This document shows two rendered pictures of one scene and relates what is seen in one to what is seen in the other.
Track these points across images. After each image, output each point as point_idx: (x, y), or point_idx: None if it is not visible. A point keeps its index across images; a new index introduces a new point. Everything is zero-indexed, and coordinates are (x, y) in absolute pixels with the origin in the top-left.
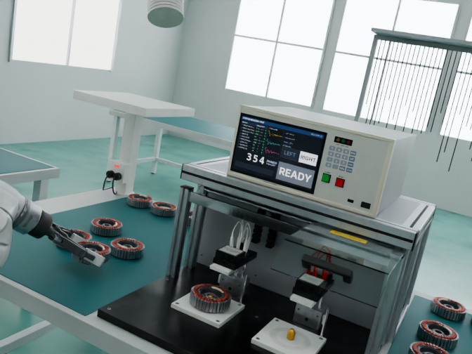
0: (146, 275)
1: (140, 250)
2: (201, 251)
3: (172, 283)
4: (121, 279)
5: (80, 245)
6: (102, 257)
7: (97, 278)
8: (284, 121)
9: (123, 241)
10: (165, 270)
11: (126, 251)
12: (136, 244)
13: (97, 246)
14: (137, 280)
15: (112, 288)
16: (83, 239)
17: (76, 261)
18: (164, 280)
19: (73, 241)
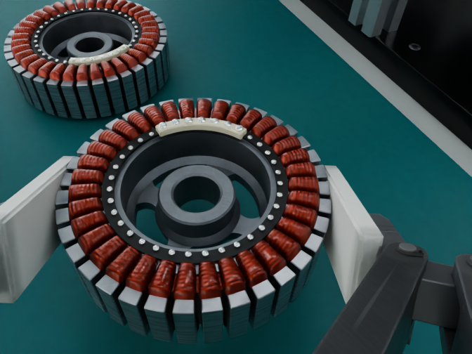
0: (317, 88)
1: (162, 22)
2: None
3: (447, 46)
4: (348, 173)
5: (375, 275)
6: (340, 174)
7: (322, 262)
8: None
9: (43, 36)
10: (284, 32)
11: (152, 60)
12: (100, 16)
13: (161, 145)
14: (359, 127)
15: (438, 237)
16: (48, 180)
17: (81, 292)
18: (424, 57)
19: (392, 338)
